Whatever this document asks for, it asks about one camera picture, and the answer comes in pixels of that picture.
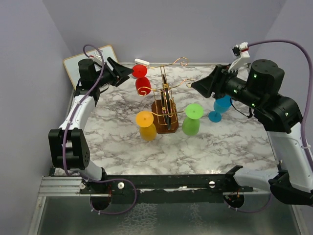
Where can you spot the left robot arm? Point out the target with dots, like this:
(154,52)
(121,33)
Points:
(68,145)

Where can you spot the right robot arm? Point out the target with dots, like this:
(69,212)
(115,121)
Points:
(282,120)

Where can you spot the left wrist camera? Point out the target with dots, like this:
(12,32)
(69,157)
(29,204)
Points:
(97,57)

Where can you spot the white eraser block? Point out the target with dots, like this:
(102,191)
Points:
(141,62)

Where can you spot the small whiteboard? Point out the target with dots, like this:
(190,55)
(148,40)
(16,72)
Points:
(71,63)

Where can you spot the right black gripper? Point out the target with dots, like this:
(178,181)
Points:
(214,82)

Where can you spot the black front mounting rail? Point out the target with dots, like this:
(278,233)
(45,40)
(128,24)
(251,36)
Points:
(159,189)

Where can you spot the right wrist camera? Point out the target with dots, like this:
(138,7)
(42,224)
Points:
(242,56)

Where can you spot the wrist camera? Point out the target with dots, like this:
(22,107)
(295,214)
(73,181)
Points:
(97,57)
(242,56)

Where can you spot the red wine glass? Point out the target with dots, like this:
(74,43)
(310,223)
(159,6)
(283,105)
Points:
(142,83)

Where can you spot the gold wire wine glass rack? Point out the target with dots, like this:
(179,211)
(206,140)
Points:
(164,109)

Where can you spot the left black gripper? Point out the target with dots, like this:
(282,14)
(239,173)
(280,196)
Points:
(123,72)

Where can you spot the blue wine glass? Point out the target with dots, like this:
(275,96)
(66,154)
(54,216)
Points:
(220,106)

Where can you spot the yellow wine glass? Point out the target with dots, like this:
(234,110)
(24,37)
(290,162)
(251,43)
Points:
(147,129)

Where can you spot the green wine glass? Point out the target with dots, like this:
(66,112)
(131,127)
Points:
(191,123)

